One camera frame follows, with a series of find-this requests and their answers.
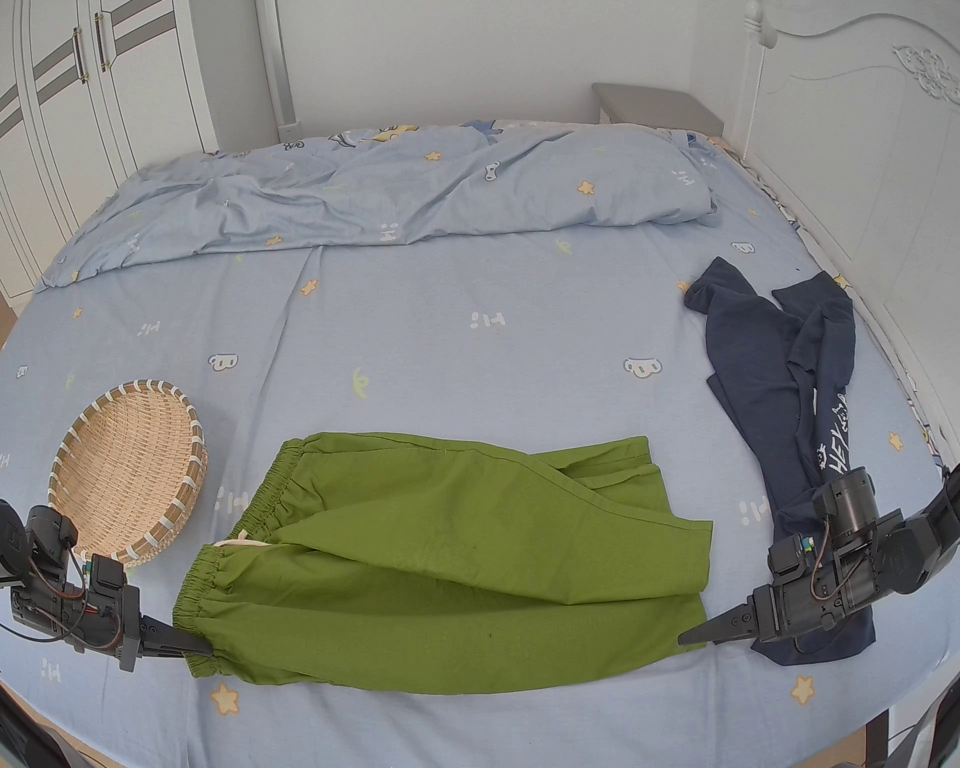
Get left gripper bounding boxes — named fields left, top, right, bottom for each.
left=82, top=583, right=144, bottom=672

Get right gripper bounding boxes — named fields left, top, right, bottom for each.
left=750, top=562, right=840, bottom=648

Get green shorts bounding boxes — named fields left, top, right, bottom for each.
left=171, top=431, right=714, bottom=695

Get round woven basket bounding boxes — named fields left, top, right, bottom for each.
left=46, top=380, right=211, bottom=569

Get dark blue T-shirt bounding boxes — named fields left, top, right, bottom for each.
left=681, top=256, right=879, bottom=669

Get pale blue quilt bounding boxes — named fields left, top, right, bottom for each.
left=33, top=118, right=725, bottom=294

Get grey bedside table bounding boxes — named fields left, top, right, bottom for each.
left=591, top=82, right=727, bottom=140

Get white wardrobe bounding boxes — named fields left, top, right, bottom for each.
left=0, top=0, right=220, bottom=301

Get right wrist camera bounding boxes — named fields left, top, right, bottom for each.
left=771, top=534, right=817, bottom=582

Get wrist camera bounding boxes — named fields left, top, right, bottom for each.
left=86, top=555, right=129, bottom=601
left=771, top=534, right=817, bottom=582

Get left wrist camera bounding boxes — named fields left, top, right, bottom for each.
left=86, top=555, right=129, bottom=601

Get white wall pipe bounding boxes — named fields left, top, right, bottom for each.
left=253, top=0, right=303, bottom=142

